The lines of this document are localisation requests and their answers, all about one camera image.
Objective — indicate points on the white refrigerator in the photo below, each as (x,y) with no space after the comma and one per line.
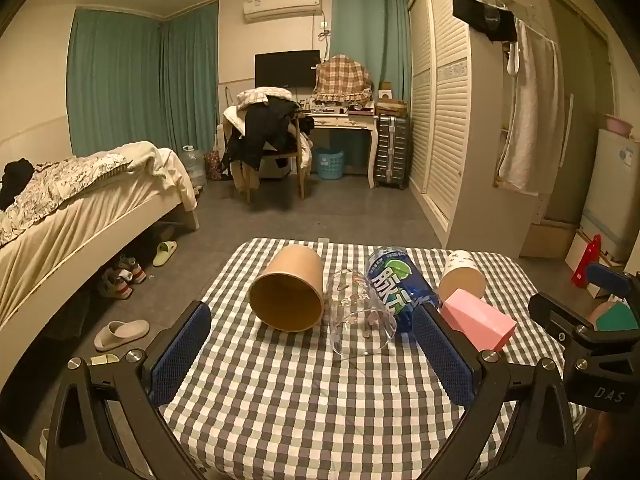
(612,195)

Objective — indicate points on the beige slipper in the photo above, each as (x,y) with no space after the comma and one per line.
(120,334)

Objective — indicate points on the cardboard box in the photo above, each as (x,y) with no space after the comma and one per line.
(392,102)

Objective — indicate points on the brown paper cup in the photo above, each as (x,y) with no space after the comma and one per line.
(287,290)

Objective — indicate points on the clear water jug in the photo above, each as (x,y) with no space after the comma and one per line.
(194,167)

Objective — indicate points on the checkered tablecloth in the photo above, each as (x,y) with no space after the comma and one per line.
(300,400)

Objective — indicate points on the black television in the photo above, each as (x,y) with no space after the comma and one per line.
(285,69)

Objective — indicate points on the grey sneakers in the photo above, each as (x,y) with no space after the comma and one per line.
(120,277)

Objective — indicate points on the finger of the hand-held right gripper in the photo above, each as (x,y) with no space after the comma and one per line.
(555,312)
(607,280)

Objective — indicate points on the plaid cloth cover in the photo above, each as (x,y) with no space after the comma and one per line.
(342,80)

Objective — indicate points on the white patterned paper cup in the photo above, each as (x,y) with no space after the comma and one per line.
(462,275)

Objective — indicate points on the grey suitcase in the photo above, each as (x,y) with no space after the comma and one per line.
(391,152)

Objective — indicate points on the black clothing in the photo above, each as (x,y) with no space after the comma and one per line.
(15,180)

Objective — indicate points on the pink basin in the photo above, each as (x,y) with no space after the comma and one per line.
(622,124)

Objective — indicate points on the bed with beige sheet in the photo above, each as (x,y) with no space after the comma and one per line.
(75,230)

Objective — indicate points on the patterned bag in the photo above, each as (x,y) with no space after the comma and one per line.
(212,165)

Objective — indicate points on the blue plastic basket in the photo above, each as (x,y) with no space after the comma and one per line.
(330,165)

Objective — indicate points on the green slipper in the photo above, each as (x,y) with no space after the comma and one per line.
(165,253)

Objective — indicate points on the clear glass cup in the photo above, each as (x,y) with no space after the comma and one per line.
(357,317)

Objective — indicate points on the chair piled with clothes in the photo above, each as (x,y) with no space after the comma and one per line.
(260,125)

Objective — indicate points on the white louvred wardrobe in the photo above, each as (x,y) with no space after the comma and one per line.
(450,110)

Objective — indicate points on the blue drink bottle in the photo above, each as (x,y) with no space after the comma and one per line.
(397,280)

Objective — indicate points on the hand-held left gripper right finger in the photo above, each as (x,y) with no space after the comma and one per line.
(442,355)

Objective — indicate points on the teal and pink box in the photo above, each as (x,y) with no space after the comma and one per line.
(617,317)

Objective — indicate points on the person's right forearm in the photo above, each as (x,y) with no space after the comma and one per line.
(617,447)

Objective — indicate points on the white desk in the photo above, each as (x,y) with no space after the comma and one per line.
(345,122)

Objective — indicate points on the wooden chair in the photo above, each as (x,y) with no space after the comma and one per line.
(302,165)

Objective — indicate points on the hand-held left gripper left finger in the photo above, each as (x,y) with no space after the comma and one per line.
(180,355)

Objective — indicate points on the black hanging bag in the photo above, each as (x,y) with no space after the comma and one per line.
(487,15)

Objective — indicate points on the white towel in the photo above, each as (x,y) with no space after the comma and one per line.
(532,110)

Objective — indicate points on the floral blanket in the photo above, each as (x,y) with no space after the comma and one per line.
(55,185)

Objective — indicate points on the green curtain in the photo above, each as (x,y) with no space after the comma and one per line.
(130,80)
(375,25)

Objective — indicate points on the white air conditioner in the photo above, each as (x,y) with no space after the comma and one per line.
(281,6)

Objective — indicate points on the red bottle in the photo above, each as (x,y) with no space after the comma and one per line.
(586,262)

